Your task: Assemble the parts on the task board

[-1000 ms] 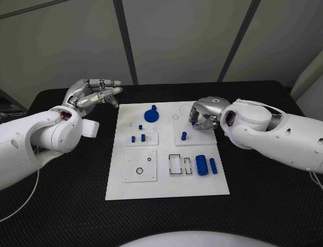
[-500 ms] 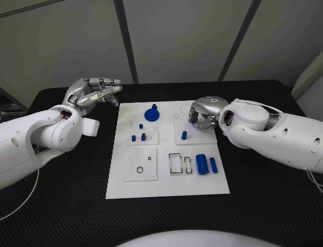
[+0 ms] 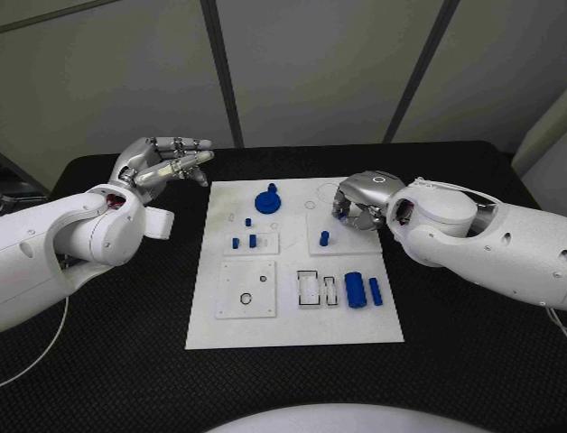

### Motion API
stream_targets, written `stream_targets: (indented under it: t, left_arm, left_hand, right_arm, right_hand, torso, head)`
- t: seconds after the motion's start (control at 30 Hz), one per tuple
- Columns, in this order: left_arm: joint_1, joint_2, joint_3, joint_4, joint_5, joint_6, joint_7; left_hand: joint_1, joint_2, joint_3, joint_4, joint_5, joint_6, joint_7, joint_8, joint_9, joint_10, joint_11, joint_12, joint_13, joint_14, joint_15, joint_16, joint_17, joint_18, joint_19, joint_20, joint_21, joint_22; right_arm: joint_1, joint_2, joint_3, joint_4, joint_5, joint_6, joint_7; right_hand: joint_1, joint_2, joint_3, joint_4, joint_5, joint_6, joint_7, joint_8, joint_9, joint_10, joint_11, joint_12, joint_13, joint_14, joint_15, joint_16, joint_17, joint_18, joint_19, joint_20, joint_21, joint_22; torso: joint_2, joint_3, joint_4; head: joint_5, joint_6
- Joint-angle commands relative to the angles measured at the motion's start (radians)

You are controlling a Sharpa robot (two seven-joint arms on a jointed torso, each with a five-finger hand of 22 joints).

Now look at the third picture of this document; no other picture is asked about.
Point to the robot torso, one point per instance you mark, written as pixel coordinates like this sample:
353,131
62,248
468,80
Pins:
347,419

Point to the thin blue cylinder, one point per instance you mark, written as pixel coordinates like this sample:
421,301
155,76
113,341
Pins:
376,291

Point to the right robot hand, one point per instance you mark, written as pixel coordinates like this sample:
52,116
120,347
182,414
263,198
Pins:
361,192

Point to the blue gear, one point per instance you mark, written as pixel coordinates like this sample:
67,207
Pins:
267,200

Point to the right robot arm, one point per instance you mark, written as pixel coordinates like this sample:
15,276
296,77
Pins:
503,247

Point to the short blue plug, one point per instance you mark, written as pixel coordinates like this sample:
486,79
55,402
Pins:
236,243

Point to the white task board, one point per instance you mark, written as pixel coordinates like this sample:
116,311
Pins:
293,267

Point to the tall blue plug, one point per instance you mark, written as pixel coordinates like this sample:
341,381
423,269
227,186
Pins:
253,241

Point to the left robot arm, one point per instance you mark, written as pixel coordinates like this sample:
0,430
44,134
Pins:
45,236

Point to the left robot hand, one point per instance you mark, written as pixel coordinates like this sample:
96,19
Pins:
155,171

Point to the large blue cylinder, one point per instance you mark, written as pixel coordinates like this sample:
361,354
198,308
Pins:
354,290

